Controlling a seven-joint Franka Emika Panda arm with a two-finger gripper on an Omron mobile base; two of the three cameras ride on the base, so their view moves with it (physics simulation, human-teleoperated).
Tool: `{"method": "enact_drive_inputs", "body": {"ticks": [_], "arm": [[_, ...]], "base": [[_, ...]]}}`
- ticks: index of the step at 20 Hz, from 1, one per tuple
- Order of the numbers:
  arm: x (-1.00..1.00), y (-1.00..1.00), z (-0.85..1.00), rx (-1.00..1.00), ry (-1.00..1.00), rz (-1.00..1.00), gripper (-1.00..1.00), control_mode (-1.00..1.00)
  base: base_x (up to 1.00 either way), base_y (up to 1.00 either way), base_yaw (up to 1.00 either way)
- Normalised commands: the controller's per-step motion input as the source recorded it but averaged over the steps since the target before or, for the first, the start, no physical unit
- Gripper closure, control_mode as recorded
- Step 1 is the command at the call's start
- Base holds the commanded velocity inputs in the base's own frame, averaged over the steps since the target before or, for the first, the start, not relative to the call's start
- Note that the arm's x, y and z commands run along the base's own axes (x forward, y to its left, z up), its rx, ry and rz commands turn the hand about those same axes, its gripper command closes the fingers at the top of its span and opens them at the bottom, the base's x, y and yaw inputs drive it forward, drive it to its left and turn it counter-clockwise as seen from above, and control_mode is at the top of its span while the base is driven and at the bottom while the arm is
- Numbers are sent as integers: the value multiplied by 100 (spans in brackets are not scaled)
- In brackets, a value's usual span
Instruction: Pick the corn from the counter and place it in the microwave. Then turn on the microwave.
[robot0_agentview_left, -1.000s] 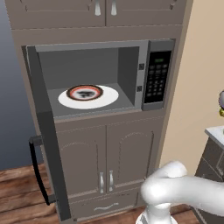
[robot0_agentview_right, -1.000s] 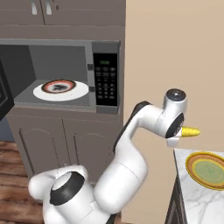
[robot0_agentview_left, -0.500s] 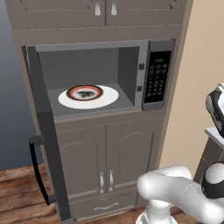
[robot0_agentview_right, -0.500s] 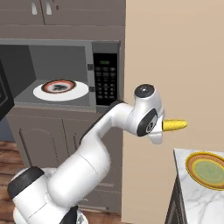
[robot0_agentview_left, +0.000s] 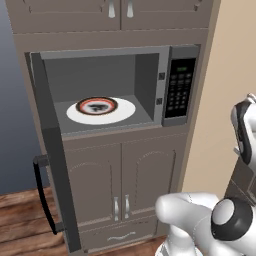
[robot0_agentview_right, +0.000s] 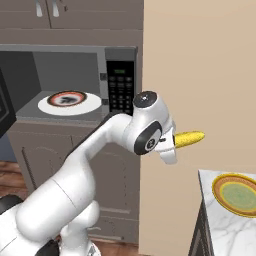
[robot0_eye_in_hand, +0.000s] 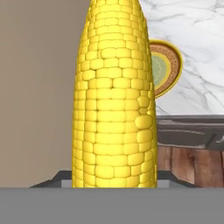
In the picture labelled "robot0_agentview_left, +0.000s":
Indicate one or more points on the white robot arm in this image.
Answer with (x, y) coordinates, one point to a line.
(186, 213)

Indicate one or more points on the white microwave turntable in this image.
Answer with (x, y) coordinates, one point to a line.
(125, 111)

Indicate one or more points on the grey microwave door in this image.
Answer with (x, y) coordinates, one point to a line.
(55, 146)

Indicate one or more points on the grey microwave oven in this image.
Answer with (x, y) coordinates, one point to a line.
(181, 51)

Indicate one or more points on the grey-brown counter cabinet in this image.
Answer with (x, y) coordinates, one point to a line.
(241, 180)

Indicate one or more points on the brown rimmed plate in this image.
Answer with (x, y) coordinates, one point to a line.
(96, 106)

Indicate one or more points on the taupe lower cupboard door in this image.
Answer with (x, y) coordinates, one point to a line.
(93, 180)
(150, 173)

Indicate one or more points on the taupe cupboard door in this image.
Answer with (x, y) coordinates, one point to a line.
(93, 180)
(166, 13)
(66, 15)
(150, 173)

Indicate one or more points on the taupe drawer front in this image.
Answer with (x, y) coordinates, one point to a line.
(100, 233)

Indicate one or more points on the taupe upper cupboard door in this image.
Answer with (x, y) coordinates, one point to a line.
(66, 15)
(166, 13)

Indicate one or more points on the taupe tall cabinet frame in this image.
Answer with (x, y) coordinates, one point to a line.
(100, 38)

